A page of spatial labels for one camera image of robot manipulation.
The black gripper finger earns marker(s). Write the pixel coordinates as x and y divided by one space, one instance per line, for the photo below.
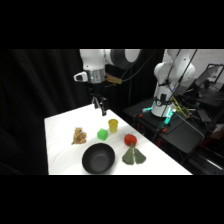
104 106
97 102

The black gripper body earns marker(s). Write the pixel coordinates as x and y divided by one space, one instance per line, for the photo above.
98 90

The yellow cup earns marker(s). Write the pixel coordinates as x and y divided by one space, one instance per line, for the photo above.
113 126

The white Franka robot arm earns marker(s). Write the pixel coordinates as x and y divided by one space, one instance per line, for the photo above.
94 60

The black bowl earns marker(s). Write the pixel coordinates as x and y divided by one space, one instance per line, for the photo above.
98 159

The green cube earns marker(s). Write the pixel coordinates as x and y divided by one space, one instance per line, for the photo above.
102 134

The brown pretzel toy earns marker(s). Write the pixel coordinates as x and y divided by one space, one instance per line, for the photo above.
79 136

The red plush tomato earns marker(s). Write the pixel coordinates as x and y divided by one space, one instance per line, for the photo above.
130 140

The green plush leaf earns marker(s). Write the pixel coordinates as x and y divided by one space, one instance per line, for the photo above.
134 156

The black curtain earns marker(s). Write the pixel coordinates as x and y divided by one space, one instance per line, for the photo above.
30 100

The black robot stand platform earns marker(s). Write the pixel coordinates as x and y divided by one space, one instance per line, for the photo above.
183 135

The black laptop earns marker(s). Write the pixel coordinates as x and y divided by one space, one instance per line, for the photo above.
208 76

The yellowish wrist camera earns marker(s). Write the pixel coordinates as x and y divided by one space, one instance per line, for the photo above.
113 79

